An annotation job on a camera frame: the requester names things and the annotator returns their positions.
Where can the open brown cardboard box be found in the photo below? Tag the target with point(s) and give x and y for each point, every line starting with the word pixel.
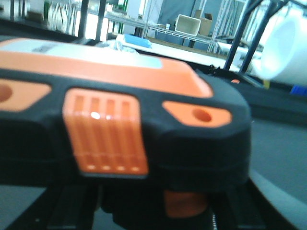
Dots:
pixel 206 22

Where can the metal frame workbench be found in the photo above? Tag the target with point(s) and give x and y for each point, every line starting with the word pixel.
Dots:
pixel 212 41

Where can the large white cylinder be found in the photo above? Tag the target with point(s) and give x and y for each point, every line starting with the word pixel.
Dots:
pixel 284 55

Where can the beige plastic bin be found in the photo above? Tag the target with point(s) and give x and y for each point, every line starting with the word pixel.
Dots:
pixel 187 25

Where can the crumpled clear plastic bag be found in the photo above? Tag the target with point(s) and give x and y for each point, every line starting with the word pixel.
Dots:
pixel 115 45

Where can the orange black barcode scanner gun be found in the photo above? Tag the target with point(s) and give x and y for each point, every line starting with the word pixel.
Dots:
pixel 75 114

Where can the blue flat tray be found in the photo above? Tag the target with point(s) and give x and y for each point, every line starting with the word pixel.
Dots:
pixel 138 41

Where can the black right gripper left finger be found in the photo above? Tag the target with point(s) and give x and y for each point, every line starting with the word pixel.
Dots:
pixel 75 208

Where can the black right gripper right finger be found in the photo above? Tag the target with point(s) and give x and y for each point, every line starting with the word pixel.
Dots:
pixel 245 208

